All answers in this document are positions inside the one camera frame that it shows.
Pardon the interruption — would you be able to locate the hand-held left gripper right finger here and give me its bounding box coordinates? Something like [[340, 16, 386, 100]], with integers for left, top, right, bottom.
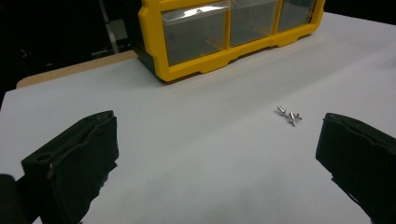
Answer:
[[315, 112, 396, 224]]

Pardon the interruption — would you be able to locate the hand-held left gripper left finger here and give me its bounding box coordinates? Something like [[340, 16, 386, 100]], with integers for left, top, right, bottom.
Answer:
[[21, 109, 120, 224]]

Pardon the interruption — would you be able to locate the yellow drawer organizer cabinet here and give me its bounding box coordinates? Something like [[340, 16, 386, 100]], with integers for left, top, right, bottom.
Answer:
[[132, 0, 327, 83]]

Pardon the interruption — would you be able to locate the grey metal pole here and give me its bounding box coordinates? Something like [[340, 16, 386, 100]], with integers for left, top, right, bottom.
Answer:
[[97, 0, 129, 56]]

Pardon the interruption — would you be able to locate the set of small clear drawers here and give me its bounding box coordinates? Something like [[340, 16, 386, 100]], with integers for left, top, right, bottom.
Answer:
[[161, 0, 317, 67]]

